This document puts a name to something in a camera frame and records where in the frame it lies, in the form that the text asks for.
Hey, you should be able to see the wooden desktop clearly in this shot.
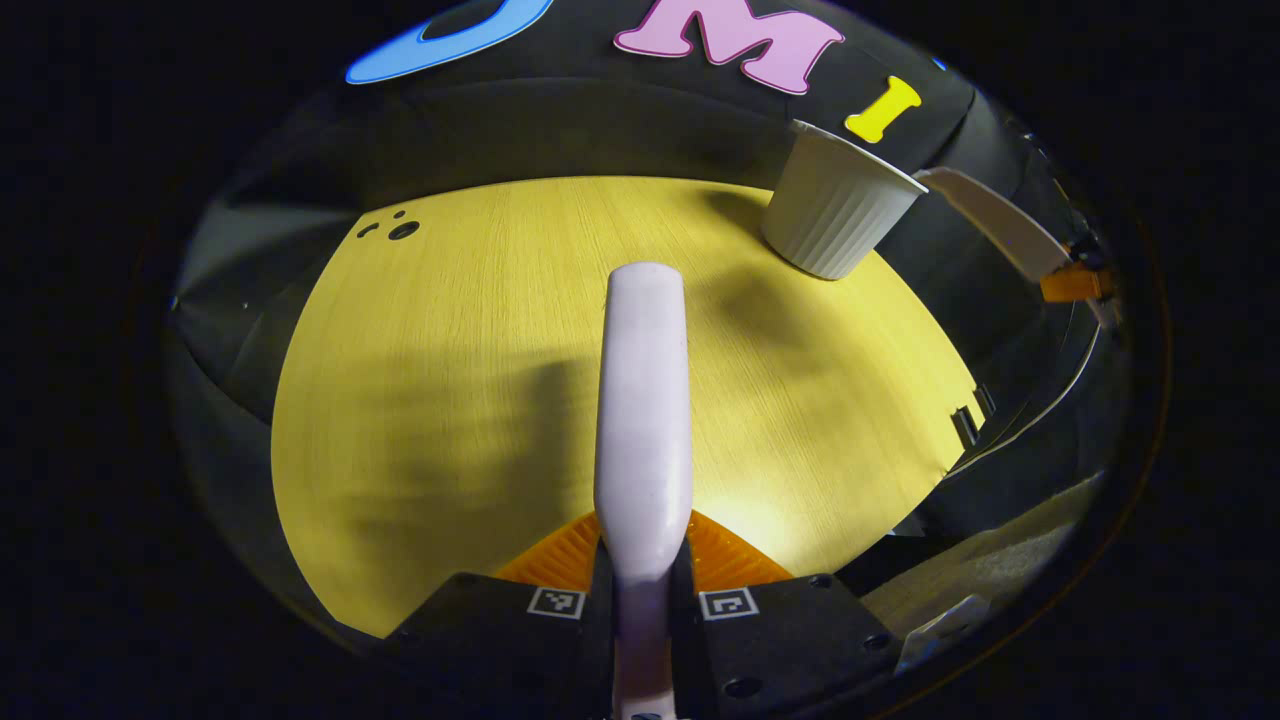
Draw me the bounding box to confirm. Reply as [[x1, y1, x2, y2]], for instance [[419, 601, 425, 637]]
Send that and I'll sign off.
[[270, 177, 986, 638]]

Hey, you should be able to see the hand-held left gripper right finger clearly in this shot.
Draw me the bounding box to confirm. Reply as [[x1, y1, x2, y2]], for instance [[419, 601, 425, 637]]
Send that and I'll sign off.
[[670, 510, 898, 720]]

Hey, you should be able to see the small white object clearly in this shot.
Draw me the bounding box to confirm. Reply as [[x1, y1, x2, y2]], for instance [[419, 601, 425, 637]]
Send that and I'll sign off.
[[898, 594, 991, 673]]

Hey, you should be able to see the white cable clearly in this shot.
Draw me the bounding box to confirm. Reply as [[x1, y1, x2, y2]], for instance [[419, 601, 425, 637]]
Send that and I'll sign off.
[[945, 318, 1103, 475]]

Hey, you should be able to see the white ribbed garbage bin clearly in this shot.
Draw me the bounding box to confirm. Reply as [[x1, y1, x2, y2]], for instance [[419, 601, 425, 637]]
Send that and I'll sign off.
[[760, 120, 930, 282]]

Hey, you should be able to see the pale lilac dustpan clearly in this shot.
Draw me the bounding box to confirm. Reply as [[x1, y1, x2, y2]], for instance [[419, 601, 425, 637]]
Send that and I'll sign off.
[[914, 166, 1073, 285]]

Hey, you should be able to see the small pale lilac broom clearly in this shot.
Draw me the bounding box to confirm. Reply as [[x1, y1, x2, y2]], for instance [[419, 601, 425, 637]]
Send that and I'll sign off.
[[594, 262, 694, 720]]

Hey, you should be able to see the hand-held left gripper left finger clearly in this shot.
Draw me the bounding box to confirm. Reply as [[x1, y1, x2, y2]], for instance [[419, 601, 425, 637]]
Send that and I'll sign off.
[[383, 510, 615, 720]]

